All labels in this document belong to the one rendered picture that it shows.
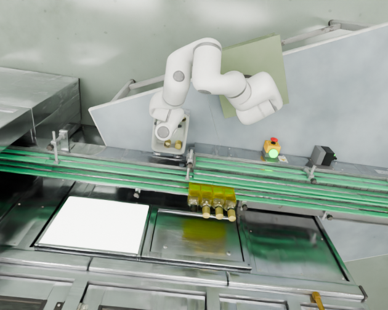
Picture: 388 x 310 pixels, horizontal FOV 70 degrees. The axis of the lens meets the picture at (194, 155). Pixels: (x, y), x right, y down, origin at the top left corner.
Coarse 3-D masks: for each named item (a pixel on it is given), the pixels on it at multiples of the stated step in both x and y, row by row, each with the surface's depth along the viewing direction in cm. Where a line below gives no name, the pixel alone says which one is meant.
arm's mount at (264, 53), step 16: (224, 48) 128; (240, 48) 121; (256, 48) 121; (272, 48) 120; (224, 64) 125; (240, 64) 124; (256, 64) 124; (272, 64) 123; (224, 96) 132; (224, 112) 135
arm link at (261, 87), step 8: (264, 72) 92; (248, 80) 93; (256, 80) 91; (264, 80) 90; (272, 80) 91; (248, 88) 90; (256, 88) 91; (264, 88) 90; (272, 88) 91; (240, 96) 89; (248, 96) 91; (256, 96) 92; (264, 96) 92; (272, 96) 93; (280, 96) 99; (232, 104) 95; (240, 104) 93; (248, 104) 94; (256, 104) 94; (272, 104) 99; (280, 104) 100
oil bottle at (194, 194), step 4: (188, 184) 143; (192, 184) 139; (196, 184) 139; (188, 188) 138; (192, 188) 135; (196, 188) 136; (188, 192) 134; (192, 192) 133; (196, 192) 133; (200, 192) 135; (188, 196) 131; (192, 196) 130; (196, 196) 130; (200, 196) 132; (188, 200) 130; (192, 200) 129; (196, 200) 129; (188, 204) 131
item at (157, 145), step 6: (156, 120) 140; (186, 120) 139; (186, 126) 138; (180, 132) 148; (186, 132) 140; (156, 138) 149; (174, 138) 150; (180, 138) 149; (186, 138) 142; (156, 144) 149; (162, 144) 150; (174, 144) 151; (156, 150) 145; (162, 150) 145; (168, 150) 146; (174, 150) 147; (180, 150) 147
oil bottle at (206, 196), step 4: (200, 184) 142; (204, 184) 141; (200, 188) 139; (204, 188) 137; (208, 188) 138; (204, 192) 135; (208, 192) 135; (204, 196) 132; (208, 196) 132; (200, 200) 132; (204, 200) 130; (208, 200) 130; (200, 204) 131
